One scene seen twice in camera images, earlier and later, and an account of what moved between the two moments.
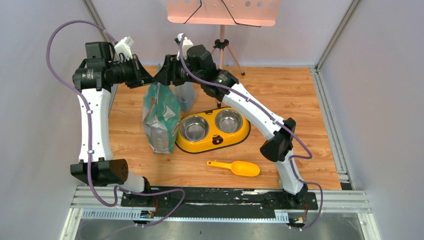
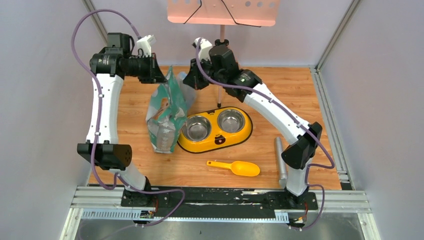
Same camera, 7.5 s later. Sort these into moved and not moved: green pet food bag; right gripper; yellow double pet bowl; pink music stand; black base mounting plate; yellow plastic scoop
Moved: right gripper; green pet food bag
Not moved: yellow double pet bowl; pink music stand; black base mounting plate; yellow plastic scoop
